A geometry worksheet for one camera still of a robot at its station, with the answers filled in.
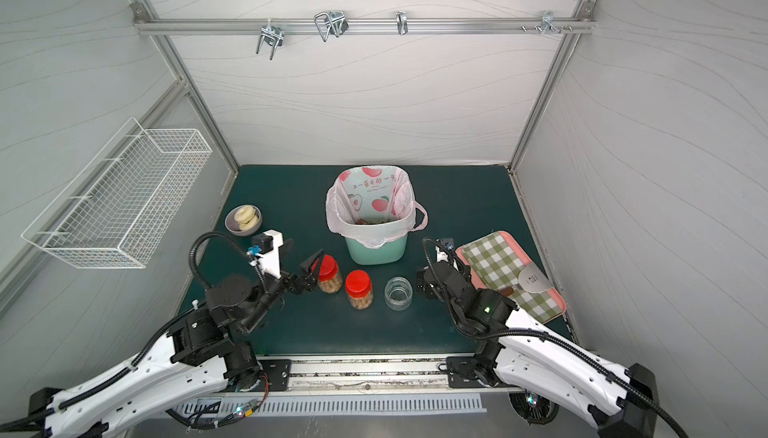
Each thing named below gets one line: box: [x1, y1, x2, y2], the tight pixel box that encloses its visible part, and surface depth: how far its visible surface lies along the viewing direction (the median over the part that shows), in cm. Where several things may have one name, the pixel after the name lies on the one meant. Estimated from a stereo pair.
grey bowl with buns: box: [224, 204, 263, 237], surface depth 100 cm
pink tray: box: [456, 231, 567, 324], surface depth 95 cm
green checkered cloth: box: [462, 232, 563, 323], surface depth 95 cm
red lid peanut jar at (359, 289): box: [345, 269, 374, 310], surface depth 79 cm
